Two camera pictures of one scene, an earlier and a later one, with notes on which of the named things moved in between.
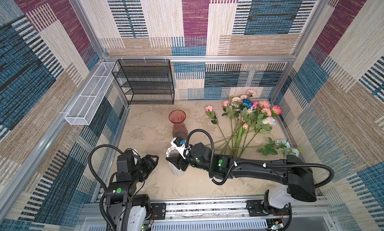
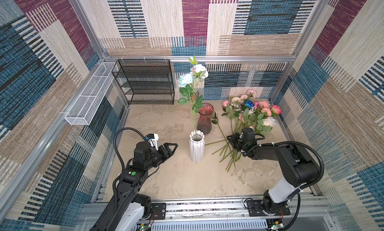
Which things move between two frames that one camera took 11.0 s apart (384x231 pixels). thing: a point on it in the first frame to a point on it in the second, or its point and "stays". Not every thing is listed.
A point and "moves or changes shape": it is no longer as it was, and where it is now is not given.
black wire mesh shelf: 145,81 stays
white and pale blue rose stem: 271,147 moves or changes shape
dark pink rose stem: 276,110 stays
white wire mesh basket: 84,107 stays
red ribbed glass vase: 178,117 to 204,121
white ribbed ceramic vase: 173,152 moves or changes shape
